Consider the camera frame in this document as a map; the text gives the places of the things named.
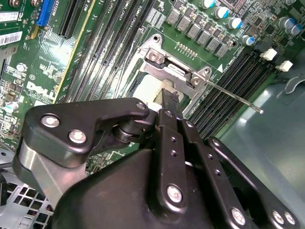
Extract metal socket cover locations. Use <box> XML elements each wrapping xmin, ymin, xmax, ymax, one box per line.
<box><xmin>122</xmin><ymin>62</ymin><xmax>203</xmax><ymax>116</ymax></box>

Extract silver CPU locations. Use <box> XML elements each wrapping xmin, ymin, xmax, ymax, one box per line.
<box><xmin>130</xmin><ymin>73</ymin><xmax>185</xmax><ymax>113</ymax></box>

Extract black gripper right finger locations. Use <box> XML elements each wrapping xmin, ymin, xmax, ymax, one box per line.
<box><xmin>170</xmin><ymin>92</ymin><xmax>303</xmax><ymax>229</ymax></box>

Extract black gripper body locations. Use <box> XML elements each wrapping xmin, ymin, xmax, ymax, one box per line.
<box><xmin>50</xmin><ymin>148</ymin><xmax>231</xmax><ymax>229</ymax></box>

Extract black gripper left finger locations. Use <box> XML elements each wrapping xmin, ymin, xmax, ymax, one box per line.
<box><xmin>13</xmin><ymin>87</ymin><xmax>191</xmax><ymax>217</ymax></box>

